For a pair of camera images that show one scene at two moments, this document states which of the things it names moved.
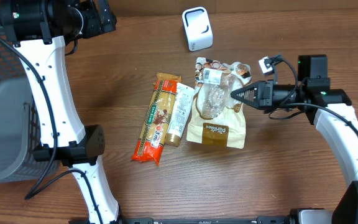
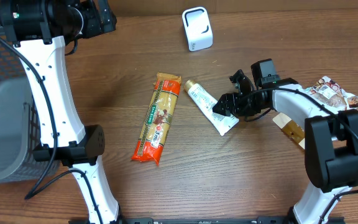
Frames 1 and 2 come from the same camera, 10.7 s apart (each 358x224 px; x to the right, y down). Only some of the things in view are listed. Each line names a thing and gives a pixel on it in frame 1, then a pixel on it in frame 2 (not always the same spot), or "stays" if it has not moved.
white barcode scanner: (197, 28) stays
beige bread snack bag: (216, 117) -> (326, 91)
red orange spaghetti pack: (153, 136) stays
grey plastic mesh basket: (9, 122) stays
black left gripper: (98, 25) stays
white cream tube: (181, 105) -> (206, 101)
